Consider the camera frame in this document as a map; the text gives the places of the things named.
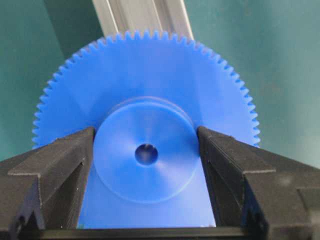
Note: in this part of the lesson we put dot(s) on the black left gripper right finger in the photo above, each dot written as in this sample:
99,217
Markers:
276,197

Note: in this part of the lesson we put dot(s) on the large blue plastic gear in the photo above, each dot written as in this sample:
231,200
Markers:
145,95

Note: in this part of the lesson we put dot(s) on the silver aluminium extrusion rail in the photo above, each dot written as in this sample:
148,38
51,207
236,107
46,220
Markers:
119,16

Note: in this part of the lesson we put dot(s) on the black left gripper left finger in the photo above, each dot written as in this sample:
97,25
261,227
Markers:
44,188

